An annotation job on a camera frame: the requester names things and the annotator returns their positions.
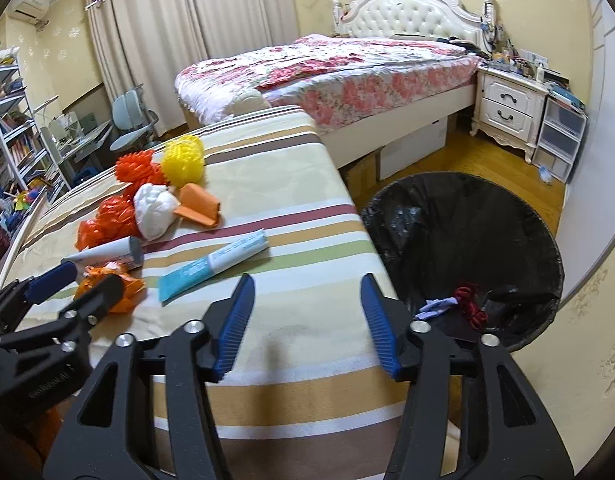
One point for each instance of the white nightstand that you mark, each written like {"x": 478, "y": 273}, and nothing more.
{"x": 507, "y": 105}

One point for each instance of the pile of small bedside items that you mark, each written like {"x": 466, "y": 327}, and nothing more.
{"x": 517, "y": 62}

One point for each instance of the white air conditioner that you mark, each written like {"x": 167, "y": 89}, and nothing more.
{"x": 30, "y": 5}

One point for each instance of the white tube with grey cap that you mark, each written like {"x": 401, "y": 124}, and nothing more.
{"x": 107, "y": 252}

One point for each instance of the blue and white tube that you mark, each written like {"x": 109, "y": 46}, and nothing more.
{"x": 212, "y": 265}

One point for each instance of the pile of colourful toys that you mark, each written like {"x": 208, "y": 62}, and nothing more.
{"x": 12, "y": 202}

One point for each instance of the blue white crumpled wrapper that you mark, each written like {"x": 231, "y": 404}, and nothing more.
{"x": 545, "y": 174}

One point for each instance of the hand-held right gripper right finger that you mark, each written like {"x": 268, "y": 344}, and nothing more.
{"x": 380, "y": 330}

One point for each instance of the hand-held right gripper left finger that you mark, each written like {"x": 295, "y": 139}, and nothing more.
{"x": 235, "y": 325}

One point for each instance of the white paper ball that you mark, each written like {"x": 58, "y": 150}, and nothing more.
{"x": 152, "y": 210}

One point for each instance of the bed with floral quilt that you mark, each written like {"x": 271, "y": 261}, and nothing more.
{"x": 412, "y": 15}

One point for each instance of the clear plastic drawer unit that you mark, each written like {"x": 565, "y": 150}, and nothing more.
{"x": 560, "y": 135}

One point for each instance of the brown cardboard box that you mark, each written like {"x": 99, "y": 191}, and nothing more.
{"x": 362, "y": 170}

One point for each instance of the pale purple crumpled wrapper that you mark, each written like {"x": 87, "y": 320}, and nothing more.
{"x": 437, "y": 306}

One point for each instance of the blue-grey desk chair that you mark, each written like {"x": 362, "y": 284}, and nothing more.
{"x": 127, "y": 105}

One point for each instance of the cream pleated curtain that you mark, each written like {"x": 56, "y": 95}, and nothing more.
{"x": 152, "y": 20}

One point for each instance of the white study desk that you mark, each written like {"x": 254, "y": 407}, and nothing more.
{"x": 82, "y": 135}

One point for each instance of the orange-red bag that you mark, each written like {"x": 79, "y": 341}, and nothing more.
{"x": 107, "y": 220}

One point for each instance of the orange foam fruit net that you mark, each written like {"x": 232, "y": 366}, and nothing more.
{"x": 137, "y": 165}

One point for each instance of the white storage box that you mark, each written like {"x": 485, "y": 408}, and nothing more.
{"x": 415, "y": 147}

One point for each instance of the floral quilt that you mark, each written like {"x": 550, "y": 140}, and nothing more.
{"x": 337, "y": 70}

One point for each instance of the orange plastic bag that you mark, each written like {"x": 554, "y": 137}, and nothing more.
{"x": 132, "y": 287}

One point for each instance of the black-lined trash bin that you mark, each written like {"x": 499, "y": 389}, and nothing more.
{"x": 462, "y": 240}

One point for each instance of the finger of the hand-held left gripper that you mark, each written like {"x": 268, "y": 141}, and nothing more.
{"x": 100, "y": 300}
{"x": 52, "y": 278}

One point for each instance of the orange paper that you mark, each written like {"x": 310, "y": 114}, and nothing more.
{"x": 200, "y": 205}

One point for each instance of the white bookshelf with books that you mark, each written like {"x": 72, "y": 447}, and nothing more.
{"x": 12, "y": 125}

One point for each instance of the yellow foam fruit net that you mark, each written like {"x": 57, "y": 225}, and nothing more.
{"x": 185, "y": 160}

